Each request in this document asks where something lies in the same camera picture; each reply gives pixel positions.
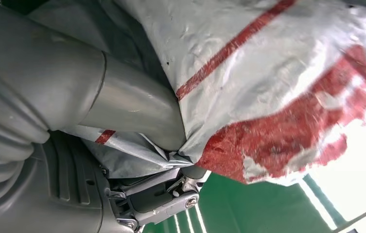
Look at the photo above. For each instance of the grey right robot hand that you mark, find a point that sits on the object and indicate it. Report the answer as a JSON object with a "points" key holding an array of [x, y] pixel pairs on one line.
{"points": [[57, 80]]}

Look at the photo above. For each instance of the green conveyor belt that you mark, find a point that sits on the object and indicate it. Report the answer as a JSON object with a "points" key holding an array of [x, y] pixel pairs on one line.
{"points": [[250, 209]]}

